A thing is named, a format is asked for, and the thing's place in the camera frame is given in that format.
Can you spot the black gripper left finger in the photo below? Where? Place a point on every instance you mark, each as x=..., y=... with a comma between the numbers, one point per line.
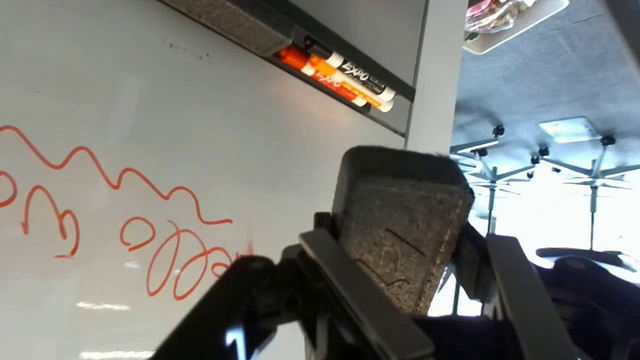
x=362, y=293

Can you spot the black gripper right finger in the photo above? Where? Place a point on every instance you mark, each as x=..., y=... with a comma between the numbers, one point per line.
x=531, y=300

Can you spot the black felt whiteboard eraser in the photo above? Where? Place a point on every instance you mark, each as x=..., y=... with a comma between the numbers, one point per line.
x=401, y=226
x=232, y=22

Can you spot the dark whiteboard marker tray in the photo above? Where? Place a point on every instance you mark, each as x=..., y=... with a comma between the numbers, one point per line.
x=373, y=73

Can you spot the orange dry-erase marker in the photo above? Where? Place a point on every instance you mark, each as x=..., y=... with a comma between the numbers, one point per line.
x=327, y=73

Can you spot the large whiteboard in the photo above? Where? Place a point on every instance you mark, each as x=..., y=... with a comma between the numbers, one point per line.
x=166, y=133

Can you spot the black background office chair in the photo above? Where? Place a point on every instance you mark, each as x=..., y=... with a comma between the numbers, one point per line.
x=493, y=166
x=593, y=173

